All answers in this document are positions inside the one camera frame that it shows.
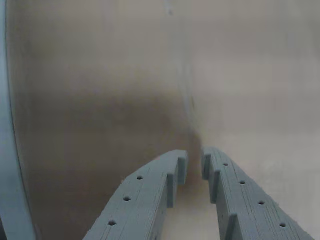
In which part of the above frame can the white table rim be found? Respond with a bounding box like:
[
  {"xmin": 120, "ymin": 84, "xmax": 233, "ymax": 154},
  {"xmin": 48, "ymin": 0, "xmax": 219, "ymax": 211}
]
[{"xmin": 0, "ymin": 0, "xmax": 38, "ymax": 240}]

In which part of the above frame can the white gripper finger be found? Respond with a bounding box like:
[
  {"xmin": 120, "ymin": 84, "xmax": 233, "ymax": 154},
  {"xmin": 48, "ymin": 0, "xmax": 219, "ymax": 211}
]
[
  {"xmin": 82, "ymin": 149, "xmax": 189, "ymax": 240},
  {"xmin": 201, "ymin": 145, "xmax": 315, "ymax": 240}
]

